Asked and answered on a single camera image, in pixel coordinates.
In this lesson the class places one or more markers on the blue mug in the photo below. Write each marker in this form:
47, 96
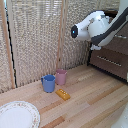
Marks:
49, 84

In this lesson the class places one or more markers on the yellow rectangular block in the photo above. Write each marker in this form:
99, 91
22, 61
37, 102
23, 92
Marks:
62, 94

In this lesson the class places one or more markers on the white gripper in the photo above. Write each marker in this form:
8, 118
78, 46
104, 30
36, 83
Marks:
95, 47

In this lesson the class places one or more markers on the beige bamboo screen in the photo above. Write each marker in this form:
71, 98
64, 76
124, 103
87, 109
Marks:
33, 40

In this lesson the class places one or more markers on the pink mug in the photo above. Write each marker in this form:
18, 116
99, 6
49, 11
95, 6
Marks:
61, 78

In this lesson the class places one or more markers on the dark brown wooden dresser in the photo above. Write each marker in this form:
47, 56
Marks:
89, 59

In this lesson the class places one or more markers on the thin black pole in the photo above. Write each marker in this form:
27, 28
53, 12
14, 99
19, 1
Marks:
11, 43

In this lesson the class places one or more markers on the white black Franka robot arm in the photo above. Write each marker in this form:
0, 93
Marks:
96, 25

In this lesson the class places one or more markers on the white patterned plate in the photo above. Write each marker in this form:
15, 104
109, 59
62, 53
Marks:
18, 116

